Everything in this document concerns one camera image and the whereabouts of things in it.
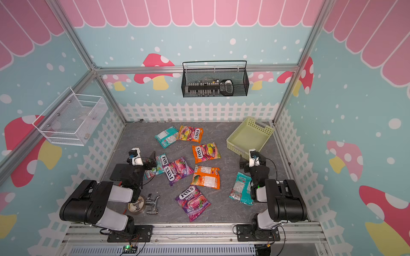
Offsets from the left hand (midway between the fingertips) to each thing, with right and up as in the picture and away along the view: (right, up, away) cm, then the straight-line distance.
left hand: (148, 153), depth 89 cm
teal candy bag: (+5, +9, +20) cm, 22 cm away
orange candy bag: (+21, +11, +23) cm, 33 cm away
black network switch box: (-2, -6, -22) cm, 23 cm away
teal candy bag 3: (+52, -20, -4) cm, 56 cm away
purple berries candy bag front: (+26, -24, -8) cm, 37 cm away
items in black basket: (+35, +38, +1) cm, 52 cm away
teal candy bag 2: (+5, -5, +8) cm, 11 cm away
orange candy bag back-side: (+33, -13, +1) cm, 36 cm away
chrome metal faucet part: (+4, -26, -8) cm, 27 cm away
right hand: (+58, 0, +1) cm, 58 cm away
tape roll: (-3, -26, -8) cm, 27 cm away
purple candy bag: (+16, -11, +3) cm, 20 cm away
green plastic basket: (+64, +11, +25) cm, 70 cm away
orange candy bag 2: (+30, -1, +12) cm, 33 cm away
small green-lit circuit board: (-2, -42, -17) cm, 46 cm away
